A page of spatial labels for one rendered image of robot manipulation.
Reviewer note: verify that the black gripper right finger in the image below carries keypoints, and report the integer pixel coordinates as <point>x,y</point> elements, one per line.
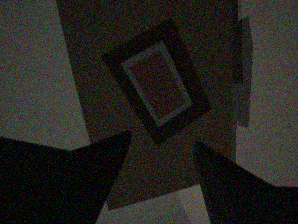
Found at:
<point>232,195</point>

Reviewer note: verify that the dark rectangular picture frame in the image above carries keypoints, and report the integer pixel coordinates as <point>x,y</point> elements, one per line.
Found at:
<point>157,77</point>

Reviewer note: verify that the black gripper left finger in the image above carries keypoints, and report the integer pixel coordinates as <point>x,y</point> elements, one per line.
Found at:
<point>82,178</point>

